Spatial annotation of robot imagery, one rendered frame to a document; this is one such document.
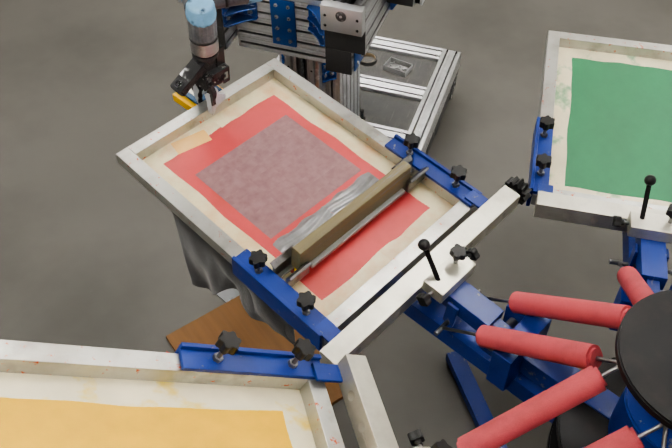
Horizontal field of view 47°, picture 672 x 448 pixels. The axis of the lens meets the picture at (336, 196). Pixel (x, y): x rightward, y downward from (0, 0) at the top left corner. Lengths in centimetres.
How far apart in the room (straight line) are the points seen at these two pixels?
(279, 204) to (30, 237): 173
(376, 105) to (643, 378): 237
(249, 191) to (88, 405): 89
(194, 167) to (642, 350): 124
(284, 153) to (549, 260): 150
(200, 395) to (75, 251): 205
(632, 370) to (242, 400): 70
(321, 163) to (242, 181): 22
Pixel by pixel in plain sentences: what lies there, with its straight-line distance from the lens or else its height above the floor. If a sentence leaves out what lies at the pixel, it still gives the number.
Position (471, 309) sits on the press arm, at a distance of 179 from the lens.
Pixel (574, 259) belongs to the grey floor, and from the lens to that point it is 333.
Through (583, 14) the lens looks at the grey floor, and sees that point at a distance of 473.
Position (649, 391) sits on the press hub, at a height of 132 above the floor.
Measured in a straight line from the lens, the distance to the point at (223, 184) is 208.
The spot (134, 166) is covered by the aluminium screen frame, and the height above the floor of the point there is 108.
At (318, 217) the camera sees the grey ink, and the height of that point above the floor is 101.
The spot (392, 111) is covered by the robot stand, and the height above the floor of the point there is 21.
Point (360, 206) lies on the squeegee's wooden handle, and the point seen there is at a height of 110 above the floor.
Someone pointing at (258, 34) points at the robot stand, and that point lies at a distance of 272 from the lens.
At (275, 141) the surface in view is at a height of 103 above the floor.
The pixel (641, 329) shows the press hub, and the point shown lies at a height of 132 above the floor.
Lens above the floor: 249
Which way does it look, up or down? 46 degrees down
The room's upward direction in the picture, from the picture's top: 1 degrees counter-clockwise
